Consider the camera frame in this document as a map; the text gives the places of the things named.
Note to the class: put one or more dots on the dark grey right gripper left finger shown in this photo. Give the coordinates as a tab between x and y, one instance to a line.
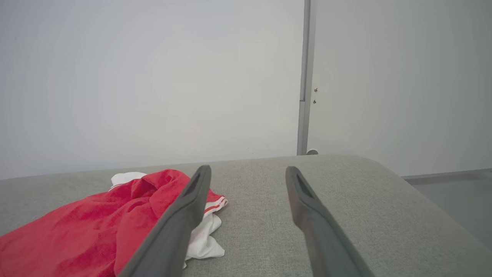
169	238

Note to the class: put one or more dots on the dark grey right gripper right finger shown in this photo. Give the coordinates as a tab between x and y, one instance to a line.
326	246

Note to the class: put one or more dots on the grey post foot bracket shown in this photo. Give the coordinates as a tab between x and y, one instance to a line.
312	152

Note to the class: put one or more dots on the grey fabric sofa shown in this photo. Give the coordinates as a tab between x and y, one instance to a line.
261	231

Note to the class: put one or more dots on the red garment with white trim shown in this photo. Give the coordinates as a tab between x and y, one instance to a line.
77	231

